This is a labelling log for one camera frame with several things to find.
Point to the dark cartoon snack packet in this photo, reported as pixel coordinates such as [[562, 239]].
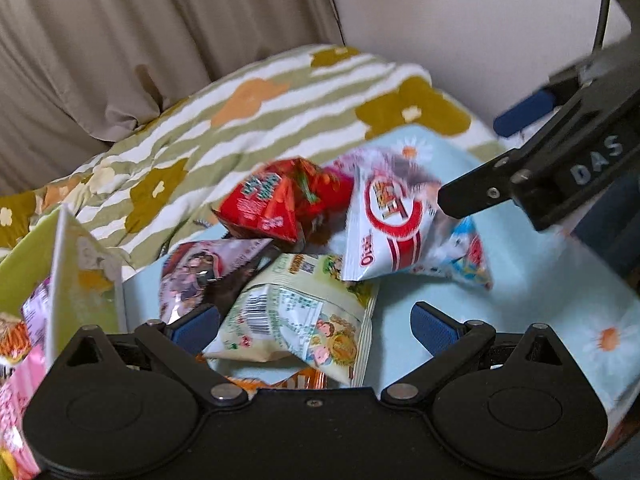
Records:
[[200, 272]]

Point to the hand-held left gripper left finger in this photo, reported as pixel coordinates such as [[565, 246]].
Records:
[[197, 327]]

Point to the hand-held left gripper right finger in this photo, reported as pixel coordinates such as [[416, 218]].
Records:
[[434, 332]]

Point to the beige curtain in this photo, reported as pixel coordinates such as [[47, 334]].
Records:
[[150, 35]]

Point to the floral striped blanket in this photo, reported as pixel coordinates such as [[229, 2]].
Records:
[[300, 110]]

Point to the white red-logo snack packet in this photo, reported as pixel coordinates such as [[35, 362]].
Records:
[[395, 225]]

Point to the pink snack packet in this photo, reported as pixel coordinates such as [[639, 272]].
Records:
[[17, 410]]

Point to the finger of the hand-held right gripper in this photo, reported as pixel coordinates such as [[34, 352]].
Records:
[[475, 192], [525, 110]]

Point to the yellow-green cardboard box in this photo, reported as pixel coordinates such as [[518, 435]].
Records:
[[75, 280]]

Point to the cream cartoon snack packet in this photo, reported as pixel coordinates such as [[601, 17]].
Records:
[[300, 320]]

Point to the red snack packet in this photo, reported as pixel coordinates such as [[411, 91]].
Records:
[[280, 200]]

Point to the white orange snack packet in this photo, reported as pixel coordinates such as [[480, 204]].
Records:
[[280, 381]]

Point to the blue white cartoon snack packet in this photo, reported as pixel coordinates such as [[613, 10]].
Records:
[[467, 257]]

